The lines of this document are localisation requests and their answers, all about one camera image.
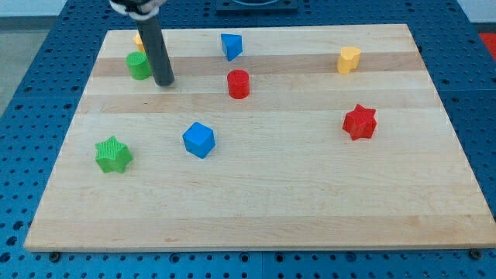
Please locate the blue cube block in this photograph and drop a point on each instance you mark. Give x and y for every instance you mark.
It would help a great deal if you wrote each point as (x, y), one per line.
(199, 140)

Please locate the red cylinder block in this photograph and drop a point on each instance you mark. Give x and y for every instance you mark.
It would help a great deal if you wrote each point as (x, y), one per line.
(238, 84)

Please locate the green cylinder block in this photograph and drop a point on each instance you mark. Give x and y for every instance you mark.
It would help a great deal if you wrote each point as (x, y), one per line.
(138, 65)

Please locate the green star block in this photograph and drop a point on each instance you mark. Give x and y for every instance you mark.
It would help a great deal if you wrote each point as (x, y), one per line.
(112, 155)

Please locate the blue triangular prism block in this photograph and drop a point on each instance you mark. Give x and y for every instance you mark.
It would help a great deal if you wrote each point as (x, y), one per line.
(232, 45)

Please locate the wooden board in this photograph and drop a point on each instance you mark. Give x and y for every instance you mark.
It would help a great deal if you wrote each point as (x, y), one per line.
(283, 174)

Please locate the red star block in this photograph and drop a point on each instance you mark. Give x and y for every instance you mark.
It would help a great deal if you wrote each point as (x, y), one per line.
(360, 122)

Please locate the yellow heart block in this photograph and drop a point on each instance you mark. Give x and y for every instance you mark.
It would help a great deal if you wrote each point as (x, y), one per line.
(349, 59)

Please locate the grey cylindrical robot arm stick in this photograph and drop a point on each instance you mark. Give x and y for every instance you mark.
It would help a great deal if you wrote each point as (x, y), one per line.
(153, 42)

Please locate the yellow block behind stick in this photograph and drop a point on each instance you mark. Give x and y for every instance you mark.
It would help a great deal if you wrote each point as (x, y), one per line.
(139, 43)

